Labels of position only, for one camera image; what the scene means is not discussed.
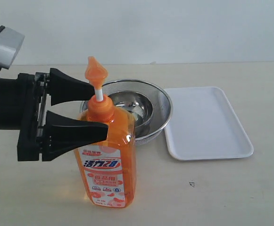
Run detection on orange pump soap bottle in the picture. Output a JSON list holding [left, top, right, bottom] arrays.
[[74, 56, 136, 208]]

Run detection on white plastic tray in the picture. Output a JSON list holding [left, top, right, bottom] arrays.
[[165, 87, 254, 161]]

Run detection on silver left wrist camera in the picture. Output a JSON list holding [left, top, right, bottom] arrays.
[[0, 25, 25, 69]]

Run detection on small stainless steel bowl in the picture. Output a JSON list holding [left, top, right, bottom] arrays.
[[109, 90, 153, 133]]

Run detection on stainless steel mesh colander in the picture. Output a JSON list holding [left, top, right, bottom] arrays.
[[78, 80, 172, 152]]

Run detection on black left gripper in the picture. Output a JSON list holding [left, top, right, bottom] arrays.
[[0, 67, 108, 161]]

